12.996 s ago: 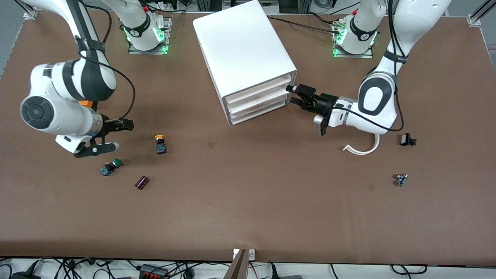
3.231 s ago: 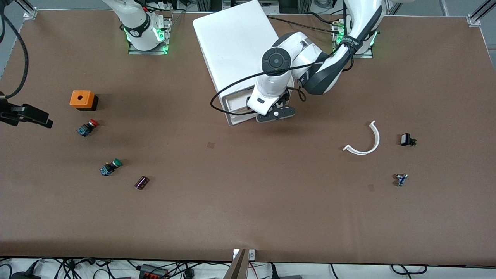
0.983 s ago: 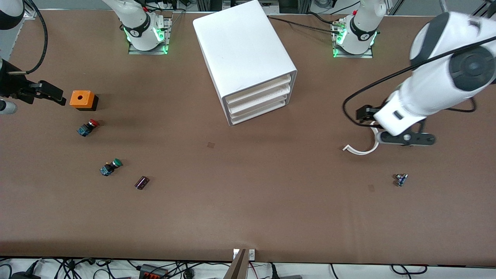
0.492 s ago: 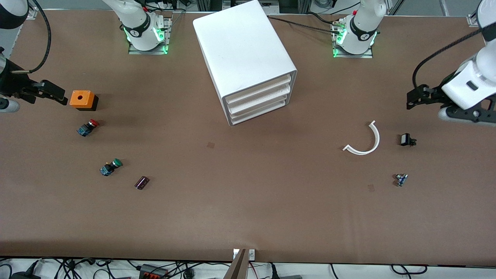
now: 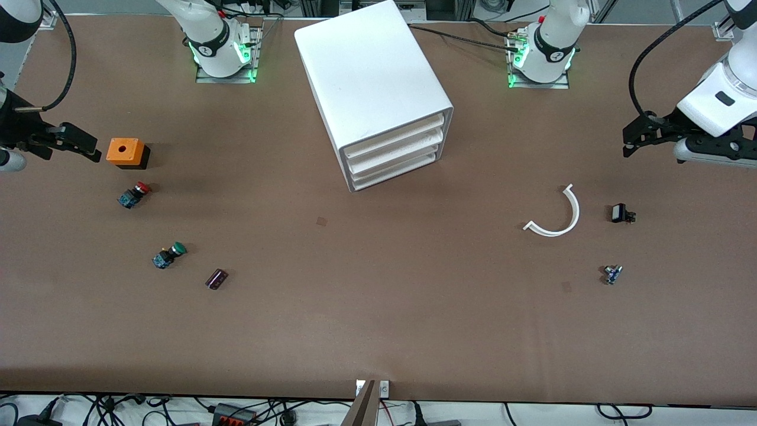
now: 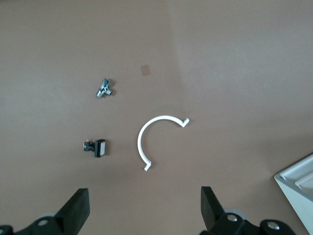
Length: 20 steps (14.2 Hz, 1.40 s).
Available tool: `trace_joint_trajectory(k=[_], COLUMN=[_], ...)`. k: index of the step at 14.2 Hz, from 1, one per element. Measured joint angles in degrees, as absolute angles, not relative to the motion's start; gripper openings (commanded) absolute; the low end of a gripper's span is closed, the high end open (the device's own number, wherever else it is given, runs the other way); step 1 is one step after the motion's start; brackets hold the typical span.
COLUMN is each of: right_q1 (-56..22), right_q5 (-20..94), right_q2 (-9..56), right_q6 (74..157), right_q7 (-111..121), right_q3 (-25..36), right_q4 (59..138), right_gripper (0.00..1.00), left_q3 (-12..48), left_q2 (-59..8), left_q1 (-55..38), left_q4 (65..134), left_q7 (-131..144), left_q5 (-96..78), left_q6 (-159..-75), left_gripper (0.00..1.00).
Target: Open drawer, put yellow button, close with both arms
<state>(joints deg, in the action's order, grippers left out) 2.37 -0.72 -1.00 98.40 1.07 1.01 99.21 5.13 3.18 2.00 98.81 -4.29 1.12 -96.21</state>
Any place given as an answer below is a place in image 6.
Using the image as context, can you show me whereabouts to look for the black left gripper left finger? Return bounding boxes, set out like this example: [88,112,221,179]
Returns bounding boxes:
[14,188,90,235]

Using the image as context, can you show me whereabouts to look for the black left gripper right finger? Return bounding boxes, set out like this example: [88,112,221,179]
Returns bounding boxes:
[200,186,247,235]

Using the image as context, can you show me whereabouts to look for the white drawer cabinet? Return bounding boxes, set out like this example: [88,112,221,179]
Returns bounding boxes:
[273,153,313,235]

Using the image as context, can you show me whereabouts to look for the white plastic drawer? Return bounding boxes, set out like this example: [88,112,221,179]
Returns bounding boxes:
[280,158,313,181]
[294,171,313,189]

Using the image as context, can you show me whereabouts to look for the white curved plastic clip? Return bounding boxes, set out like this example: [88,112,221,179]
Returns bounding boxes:
[137,115,190,172]

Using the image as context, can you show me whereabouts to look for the small metal blue component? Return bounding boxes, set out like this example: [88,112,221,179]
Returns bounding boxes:
[95,78,115,98]

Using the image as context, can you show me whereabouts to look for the black rectangular switch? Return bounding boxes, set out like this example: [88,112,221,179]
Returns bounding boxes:
[82,139,108,159]

